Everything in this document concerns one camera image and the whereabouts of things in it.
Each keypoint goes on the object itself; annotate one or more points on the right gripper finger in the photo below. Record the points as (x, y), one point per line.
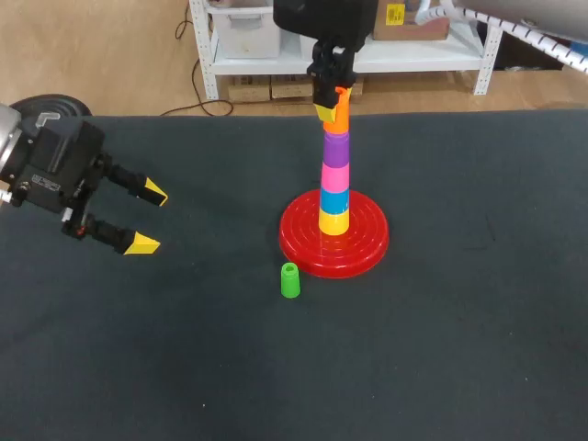
(348, 73)
(325, 87)

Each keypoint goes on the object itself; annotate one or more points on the pink cylinder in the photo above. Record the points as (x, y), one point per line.
(335, 177)

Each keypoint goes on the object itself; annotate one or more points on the white metal shelf rack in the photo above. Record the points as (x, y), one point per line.
(413, 59)

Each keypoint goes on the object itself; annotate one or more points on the green cylinder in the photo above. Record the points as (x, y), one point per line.
(290, 282)

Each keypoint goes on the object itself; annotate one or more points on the cardboard box with yellow label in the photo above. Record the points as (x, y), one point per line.
(413, 25)

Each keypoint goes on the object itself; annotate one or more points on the white plastic bin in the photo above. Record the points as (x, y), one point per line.
(248, 32)

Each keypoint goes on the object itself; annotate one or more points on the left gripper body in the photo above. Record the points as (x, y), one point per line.
(55, 165)

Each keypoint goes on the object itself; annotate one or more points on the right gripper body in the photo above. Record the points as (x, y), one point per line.
(326, 18)

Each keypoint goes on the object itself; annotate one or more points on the orange cylinder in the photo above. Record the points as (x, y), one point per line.
(339, 121)

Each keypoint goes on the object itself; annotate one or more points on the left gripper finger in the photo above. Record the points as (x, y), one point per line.
(115, 236)
(138, 186)

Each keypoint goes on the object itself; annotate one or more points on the black round floor base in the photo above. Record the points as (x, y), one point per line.
(55, 105)

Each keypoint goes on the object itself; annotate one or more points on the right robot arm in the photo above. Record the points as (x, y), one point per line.
(528, 14)

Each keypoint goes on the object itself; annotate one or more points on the yellow cylinder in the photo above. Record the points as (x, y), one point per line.
(333, 222)

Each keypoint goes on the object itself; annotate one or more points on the red round base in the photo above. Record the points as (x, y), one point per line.
(303, 234)

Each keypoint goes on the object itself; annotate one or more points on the purple cylinder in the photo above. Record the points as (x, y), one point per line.
(336, 149)

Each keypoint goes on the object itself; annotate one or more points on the blue cylinder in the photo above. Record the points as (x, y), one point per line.
(334, 201)

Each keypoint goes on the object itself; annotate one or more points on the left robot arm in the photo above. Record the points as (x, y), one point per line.
(5, 133)

